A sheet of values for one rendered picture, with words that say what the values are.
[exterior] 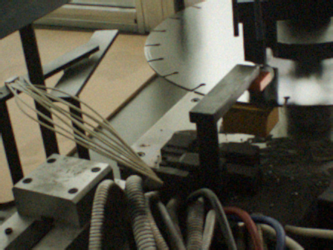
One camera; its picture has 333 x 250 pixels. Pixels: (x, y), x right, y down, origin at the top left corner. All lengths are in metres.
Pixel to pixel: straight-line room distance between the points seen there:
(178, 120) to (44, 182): 0.21
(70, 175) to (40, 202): 0.04
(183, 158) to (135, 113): 0.47
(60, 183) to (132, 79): 0.54
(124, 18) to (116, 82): 0.26
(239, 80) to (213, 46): 0.16
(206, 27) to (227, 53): 0.08
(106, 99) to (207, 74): 0.46
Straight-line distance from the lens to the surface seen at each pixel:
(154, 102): 1.04
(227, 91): 0.51
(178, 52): 0.67
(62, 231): 0.59
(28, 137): 0.99
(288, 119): 0.71
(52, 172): 0.62
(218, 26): 0.73
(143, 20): 1.32
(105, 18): 1.37
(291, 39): 0.65
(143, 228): 0.47
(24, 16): 0.62
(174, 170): 0.54
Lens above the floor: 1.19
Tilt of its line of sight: 28 degrees down
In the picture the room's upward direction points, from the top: 7 degrees counter-clockwise
